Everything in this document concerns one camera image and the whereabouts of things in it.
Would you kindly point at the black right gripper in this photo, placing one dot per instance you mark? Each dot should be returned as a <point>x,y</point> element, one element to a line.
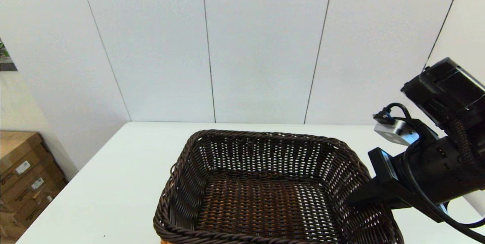
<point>443,172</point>

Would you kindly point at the dark brown wicker basket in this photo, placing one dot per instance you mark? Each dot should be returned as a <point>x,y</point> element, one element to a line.
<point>265,198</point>

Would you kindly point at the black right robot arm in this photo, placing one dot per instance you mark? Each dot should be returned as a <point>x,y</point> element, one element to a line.
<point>447,88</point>

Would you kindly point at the brown cardboard box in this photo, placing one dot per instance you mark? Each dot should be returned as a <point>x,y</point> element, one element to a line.
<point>49,177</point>
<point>15,149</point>
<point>38,206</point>

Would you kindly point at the green plant on dark ledge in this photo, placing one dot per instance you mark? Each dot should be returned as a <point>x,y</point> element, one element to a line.
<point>3,54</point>

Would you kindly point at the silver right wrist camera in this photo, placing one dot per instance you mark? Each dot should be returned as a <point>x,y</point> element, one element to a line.
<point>398,132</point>

